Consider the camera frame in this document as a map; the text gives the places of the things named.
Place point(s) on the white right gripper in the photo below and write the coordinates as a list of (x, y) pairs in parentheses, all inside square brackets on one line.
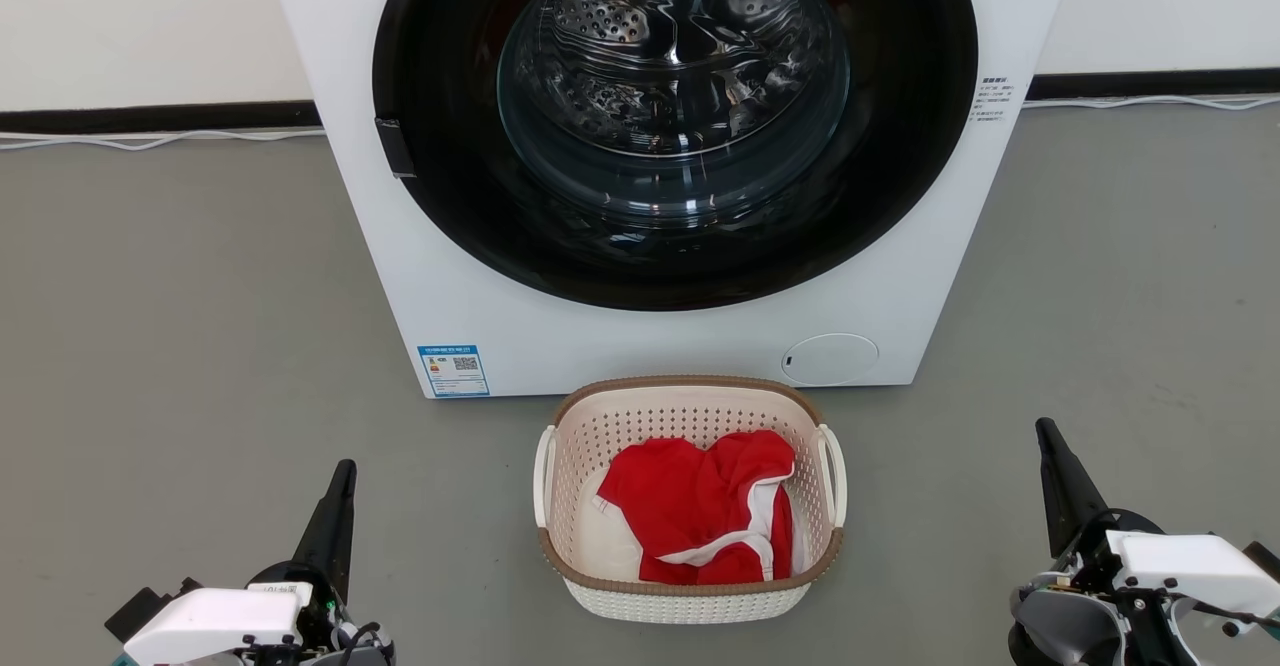
[(1190, 566)]

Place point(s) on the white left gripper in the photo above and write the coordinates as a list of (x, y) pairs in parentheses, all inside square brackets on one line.
[(215, 618)]

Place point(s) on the beige perforated laundry basket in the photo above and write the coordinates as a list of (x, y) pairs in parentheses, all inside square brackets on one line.
[(690, 601)]

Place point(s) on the blue energy label sticker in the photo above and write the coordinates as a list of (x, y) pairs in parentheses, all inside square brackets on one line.
[(453, 370)]

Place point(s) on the round white filter cover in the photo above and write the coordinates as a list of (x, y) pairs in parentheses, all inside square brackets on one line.
[(830, 359)]

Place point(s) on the white front-load washing machine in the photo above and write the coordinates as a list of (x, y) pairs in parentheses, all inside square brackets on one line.
[(440, 276)]

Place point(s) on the red and white garment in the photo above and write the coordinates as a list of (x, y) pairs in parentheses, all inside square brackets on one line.
[(690, 506)]

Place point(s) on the black round washer door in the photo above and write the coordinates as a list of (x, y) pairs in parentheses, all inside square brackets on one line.
[(450, 176)]

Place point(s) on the black door latch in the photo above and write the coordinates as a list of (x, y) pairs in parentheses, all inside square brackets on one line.
[(394, 148)]

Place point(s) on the black baseboard strip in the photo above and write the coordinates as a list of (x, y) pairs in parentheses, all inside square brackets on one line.
[(1150, 84), (150, 117)]

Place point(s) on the steel washer drum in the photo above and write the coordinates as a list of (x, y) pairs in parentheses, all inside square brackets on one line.
[(670, 46)]

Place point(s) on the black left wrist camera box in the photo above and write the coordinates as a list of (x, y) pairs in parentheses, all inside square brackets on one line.
[(140, 611)]

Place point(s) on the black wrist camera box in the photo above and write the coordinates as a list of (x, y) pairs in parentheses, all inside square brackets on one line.
[(1265, 558), (140, 611)]

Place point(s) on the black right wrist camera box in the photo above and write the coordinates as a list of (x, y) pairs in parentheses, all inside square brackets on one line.
[(1265, 558)]

